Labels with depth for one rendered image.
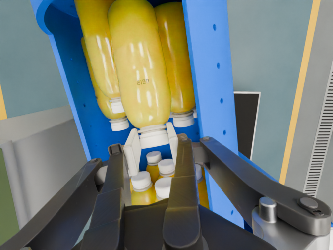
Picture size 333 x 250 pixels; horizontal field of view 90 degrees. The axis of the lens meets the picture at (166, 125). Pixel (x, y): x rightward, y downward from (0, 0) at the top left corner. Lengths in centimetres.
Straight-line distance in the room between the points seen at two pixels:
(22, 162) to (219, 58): 60
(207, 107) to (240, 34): 144
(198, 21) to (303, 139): 191
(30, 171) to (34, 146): 8
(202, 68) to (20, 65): 162
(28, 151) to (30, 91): 108
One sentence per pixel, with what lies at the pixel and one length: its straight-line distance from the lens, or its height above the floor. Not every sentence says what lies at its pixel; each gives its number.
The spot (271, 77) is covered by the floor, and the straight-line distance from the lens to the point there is 174.
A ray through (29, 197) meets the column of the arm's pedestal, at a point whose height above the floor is 93.
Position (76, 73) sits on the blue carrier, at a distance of 37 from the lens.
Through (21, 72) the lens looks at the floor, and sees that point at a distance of 173.
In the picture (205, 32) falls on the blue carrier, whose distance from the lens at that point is 21.
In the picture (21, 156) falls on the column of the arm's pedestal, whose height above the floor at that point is 93.
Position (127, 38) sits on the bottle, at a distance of 23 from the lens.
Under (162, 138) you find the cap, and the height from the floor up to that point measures 121.
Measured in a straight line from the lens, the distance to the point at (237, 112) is 144.
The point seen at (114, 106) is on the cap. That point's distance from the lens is 30.
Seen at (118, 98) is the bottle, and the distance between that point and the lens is 30.
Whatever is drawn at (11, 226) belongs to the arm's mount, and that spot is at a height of 102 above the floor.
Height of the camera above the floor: 141
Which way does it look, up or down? 76 degrees down
